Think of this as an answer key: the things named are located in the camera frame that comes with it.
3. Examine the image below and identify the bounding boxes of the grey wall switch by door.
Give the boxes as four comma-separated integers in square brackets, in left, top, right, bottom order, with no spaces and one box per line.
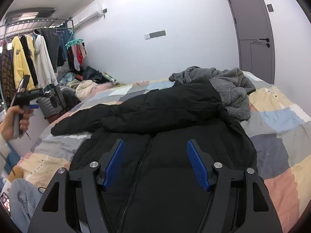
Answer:
[267,4,273,12]

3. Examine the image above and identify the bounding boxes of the smartphone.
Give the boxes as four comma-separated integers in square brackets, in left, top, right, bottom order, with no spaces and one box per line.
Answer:
[1,192,10,216]

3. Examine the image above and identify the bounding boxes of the yellow hanging garment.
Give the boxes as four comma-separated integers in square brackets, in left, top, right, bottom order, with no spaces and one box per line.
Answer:
[12,36,35,90]

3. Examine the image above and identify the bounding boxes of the cream plush pile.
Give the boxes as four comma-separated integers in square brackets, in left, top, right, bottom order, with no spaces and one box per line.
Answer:
[75,80,98,101]

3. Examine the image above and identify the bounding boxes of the teal clip hanger with clothes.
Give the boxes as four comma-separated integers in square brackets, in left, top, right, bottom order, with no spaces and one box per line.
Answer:
[65,38,87,72]

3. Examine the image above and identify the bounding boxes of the grey hard suitcase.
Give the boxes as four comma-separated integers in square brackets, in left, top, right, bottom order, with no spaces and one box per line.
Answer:
[36,86,67,119]

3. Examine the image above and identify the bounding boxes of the blue denim jeans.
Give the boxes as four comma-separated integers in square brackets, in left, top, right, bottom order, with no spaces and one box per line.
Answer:
[9,179,42,232]

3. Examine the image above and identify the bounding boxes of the black puffer jacket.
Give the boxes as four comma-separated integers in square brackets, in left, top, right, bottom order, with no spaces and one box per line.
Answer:
[51,79,257,232]

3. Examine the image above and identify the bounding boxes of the wall switch panel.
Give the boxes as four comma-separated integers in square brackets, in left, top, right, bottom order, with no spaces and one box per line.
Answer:
[144,30,166,40]

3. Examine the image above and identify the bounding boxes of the person left hand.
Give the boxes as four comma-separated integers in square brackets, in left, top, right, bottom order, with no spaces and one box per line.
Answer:
[1,106,34,142]

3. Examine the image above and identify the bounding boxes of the patchwork bed quilt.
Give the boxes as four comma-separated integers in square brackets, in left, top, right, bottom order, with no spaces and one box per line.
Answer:
[18,72,310,232]

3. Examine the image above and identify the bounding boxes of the white hanging garment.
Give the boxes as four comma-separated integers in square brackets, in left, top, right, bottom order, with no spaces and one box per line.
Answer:
[34,35,58,88]

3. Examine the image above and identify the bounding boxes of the grey door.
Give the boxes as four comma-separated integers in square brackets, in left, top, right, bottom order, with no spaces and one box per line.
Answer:
[228,0,275,84]

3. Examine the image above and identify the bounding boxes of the wall air conditioner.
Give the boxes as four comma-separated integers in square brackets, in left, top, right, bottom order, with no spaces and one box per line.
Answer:
[72,3,103,28]

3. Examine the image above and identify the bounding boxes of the grey fleece jacket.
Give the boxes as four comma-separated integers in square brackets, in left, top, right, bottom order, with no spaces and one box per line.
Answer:
[169,66,256,121]

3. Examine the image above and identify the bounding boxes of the metal clothes rack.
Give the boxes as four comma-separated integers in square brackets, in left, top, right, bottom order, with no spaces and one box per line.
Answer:
[1,18,74,40]

